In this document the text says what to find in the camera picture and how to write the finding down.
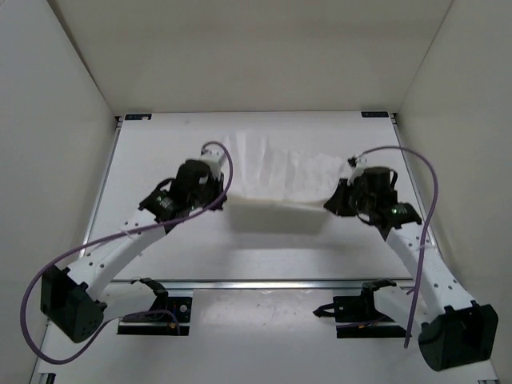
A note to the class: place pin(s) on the right blue corner label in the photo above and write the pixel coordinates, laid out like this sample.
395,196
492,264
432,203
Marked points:
374,114

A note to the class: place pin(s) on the aluminium table rail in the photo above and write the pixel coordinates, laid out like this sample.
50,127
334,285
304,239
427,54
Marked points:
264,284

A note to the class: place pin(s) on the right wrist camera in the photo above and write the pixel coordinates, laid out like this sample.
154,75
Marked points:
357,165

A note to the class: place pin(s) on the left blue corner label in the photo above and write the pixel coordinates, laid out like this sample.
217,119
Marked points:
138,117

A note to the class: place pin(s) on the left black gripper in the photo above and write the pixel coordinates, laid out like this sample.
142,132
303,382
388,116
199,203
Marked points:
220,185

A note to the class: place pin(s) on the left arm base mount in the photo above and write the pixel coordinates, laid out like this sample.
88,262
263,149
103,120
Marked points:
169,315

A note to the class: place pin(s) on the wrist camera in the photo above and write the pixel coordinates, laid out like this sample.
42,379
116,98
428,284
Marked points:
357,165
214,158

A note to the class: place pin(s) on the blue corner label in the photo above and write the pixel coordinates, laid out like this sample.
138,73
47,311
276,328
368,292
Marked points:
374,114
138,117

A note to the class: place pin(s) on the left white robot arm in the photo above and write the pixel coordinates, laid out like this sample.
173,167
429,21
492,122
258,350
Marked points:
79,298

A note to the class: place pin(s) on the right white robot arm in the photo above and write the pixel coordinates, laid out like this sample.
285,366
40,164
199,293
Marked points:
451,328

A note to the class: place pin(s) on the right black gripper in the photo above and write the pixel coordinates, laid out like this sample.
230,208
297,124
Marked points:
337,204

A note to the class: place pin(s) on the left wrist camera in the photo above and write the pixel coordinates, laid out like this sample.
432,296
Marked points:
214,158

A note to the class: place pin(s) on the white skirt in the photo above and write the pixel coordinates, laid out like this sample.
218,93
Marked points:
267,175

